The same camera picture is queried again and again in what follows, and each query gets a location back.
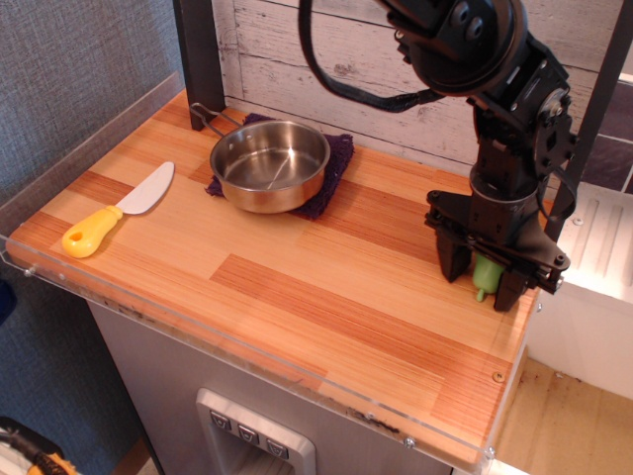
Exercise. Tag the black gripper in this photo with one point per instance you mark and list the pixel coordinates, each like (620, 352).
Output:
(506, 232)

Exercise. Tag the green toy pear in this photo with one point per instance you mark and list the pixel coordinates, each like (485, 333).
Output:
(486, 277)

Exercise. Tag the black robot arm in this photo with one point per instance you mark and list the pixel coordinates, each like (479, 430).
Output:
(483, 51)

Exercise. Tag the stainless steel pot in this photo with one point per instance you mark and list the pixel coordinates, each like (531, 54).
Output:
(268, 166)

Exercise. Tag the white toy sink unit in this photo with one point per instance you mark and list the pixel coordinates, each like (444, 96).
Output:
(585, 330)

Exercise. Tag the clear acrylic edge guard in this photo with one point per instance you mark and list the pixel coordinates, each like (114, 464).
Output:
(374, 336)

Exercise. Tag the silver ice dispenser panel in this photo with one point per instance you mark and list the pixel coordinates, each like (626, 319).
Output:
(241, 441)

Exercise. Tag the silver toy fridge cabinet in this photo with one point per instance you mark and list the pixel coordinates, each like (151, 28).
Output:
(163, 375)

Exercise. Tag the orange yellow object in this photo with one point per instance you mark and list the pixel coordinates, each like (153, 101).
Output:
(51, 464)

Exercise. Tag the dark right shelf post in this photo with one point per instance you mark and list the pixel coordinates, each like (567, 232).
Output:
(601, 95)

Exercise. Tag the yellow handled toy knife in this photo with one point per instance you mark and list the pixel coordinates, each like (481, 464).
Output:
(84, 238)

